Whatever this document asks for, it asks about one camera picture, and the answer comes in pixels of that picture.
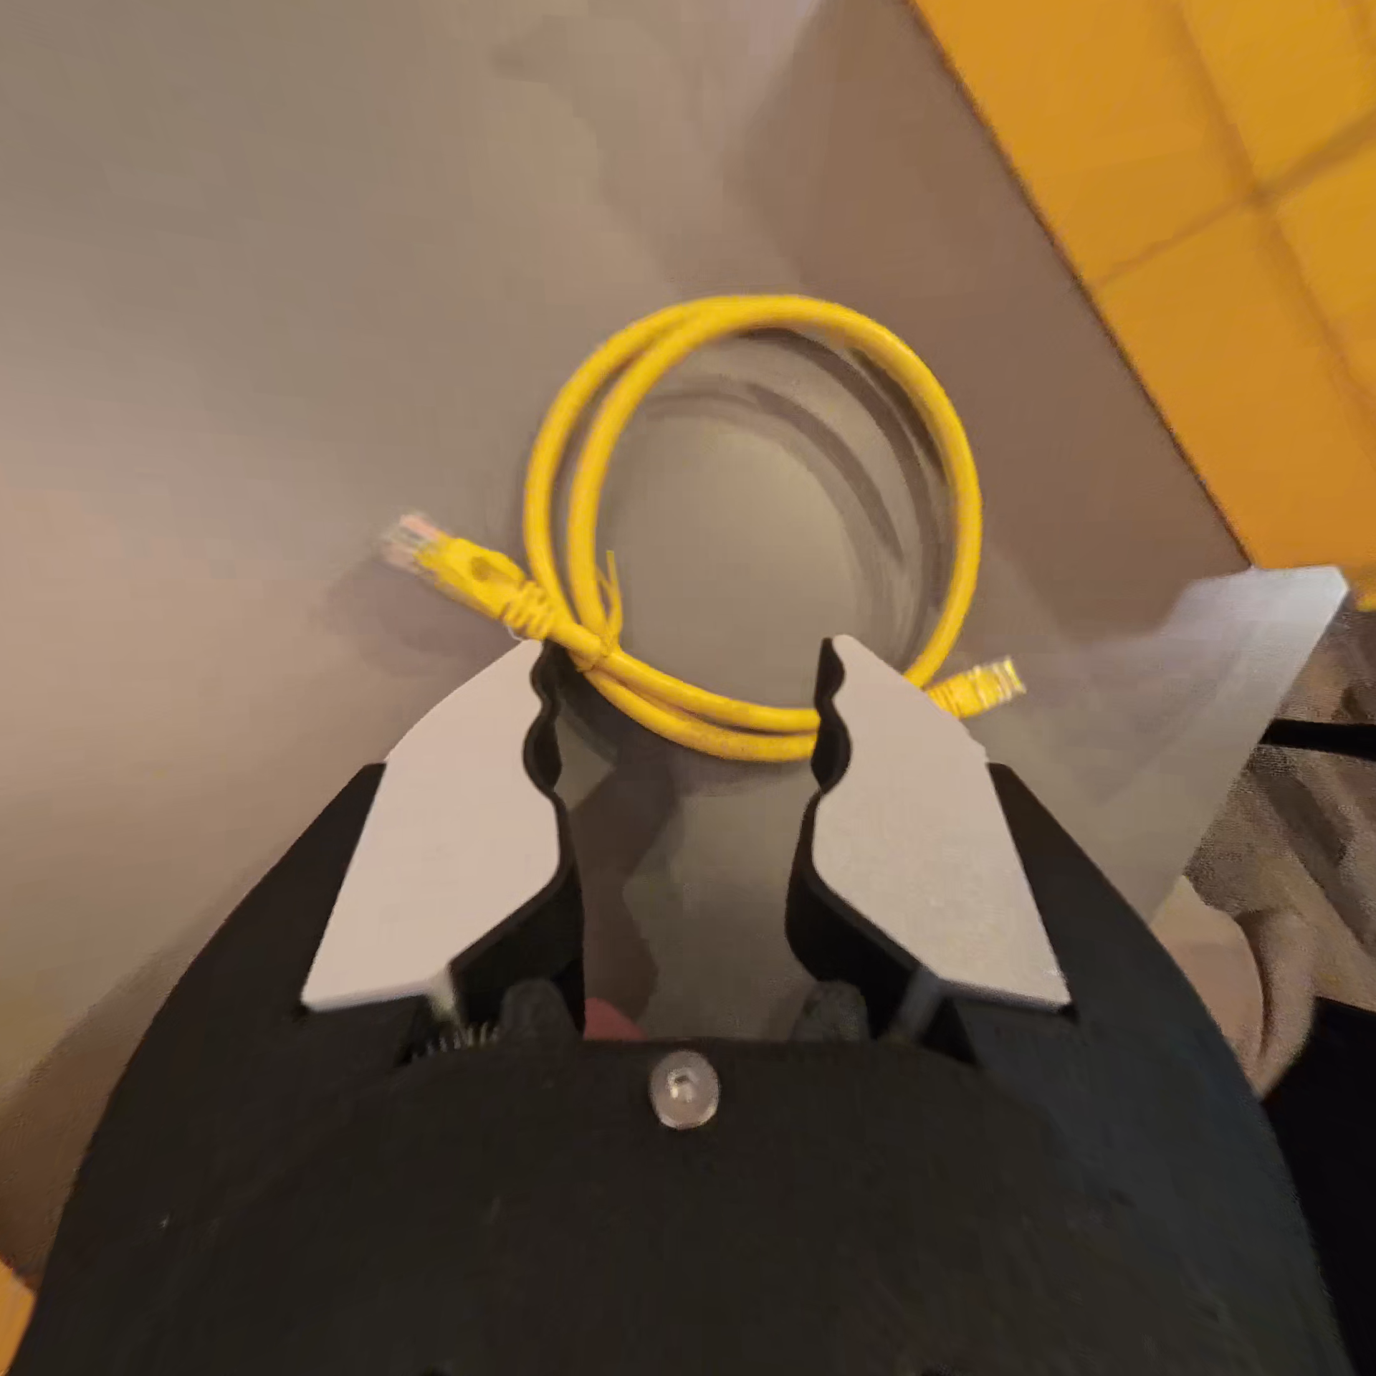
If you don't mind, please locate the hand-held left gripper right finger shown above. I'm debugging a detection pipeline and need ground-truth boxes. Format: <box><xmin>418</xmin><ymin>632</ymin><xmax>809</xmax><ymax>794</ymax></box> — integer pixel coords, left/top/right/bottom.
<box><xmin>784</xmin><ymin>634</ymin><xmax>1073</xmax><ymax>1042</ymax></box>

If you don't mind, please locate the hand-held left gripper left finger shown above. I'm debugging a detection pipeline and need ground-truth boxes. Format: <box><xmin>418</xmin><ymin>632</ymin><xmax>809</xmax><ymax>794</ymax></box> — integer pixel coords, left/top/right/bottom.
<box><xmin>300</xmin><ymin>639</ymin><xmax>589</xmax><ymax>1027</ymax></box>

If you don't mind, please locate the yellow ethernet cable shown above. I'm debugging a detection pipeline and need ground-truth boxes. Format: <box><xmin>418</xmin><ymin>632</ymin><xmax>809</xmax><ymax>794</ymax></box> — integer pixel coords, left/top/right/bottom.
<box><xmin>381</xmin><ymin>292</ymin><xmax>1026</xmax><ymax>766</ymax></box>

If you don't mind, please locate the yellow plastic bin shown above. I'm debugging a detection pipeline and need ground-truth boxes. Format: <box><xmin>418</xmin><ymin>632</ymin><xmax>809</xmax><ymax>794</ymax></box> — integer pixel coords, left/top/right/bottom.
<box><xmin>912</xmin><ymin>0</ymin><xmax>1376</xmax><ymax>614</ymax></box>

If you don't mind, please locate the person's dark clothing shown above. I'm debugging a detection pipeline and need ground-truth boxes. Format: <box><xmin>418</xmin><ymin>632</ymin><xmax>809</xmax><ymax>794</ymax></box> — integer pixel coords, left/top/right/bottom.
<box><xmin>1263</xmin><ymin>994</ymin><xmax>1376</xmax><ymax>1376</ymax></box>

